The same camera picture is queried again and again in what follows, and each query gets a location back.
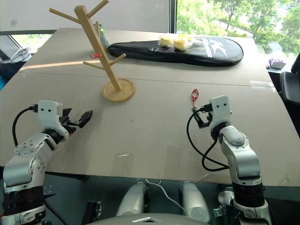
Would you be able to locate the grey robot torso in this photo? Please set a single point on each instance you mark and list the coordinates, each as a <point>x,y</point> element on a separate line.
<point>150,219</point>

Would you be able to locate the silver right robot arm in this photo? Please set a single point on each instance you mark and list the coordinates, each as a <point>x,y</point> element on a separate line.
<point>241,159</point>

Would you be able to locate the black racket bag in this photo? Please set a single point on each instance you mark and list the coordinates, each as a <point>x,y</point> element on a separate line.
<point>211,55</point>

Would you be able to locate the dark window frame post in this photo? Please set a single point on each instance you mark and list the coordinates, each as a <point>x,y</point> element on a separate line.
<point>172,15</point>

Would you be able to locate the clear tape strip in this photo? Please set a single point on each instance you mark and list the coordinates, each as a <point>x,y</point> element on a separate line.
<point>261,83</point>

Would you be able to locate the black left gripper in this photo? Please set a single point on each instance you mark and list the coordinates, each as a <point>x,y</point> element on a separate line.
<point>68,125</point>

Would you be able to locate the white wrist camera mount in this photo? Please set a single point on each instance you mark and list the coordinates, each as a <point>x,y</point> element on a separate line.
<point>220,110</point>
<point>48,114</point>

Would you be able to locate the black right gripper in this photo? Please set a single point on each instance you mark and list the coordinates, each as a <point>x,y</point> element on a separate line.
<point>210,117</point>

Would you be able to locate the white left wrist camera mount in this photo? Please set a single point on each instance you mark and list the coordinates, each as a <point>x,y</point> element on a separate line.
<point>48,114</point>

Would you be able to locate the wooden tree-shaped hanger rack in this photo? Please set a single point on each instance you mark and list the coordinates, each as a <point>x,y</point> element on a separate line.
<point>98,47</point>

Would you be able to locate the small red cylinder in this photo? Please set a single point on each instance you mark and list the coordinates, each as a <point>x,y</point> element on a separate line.
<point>96,55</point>

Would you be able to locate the silver robot leg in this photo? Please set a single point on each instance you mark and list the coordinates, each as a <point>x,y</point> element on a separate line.
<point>132,199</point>
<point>194,201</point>

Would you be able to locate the black office chair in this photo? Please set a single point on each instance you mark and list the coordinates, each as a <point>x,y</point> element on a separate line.
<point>289,86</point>

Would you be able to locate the purple packet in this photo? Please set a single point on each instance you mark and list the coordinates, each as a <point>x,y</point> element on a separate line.
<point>277,63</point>

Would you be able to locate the clear bottle with green cap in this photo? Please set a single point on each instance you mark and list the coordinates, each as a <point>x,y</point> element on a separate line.
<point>105,37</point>

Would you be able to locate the silver right robot leg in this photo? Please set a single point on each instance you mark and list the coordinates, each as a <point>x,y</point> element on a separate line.
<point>194,201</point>

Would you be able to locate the yellow cake in plastic pack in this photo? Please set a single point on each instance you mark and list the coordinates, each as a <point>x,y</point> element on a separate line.
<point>183,35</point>
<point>181,44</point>
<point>166,40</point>

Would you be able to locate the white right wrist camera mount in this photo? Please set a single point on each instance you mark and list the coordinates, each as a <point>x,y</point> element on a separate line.
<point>220,110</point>

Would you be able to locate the silver left robot leg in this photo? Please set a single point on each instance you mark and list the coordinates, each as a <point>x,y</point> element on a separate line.
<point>132,199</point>

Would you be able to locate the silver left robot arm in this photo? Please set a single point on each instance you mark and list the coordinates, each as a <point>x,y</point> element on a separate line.
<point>23,164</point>

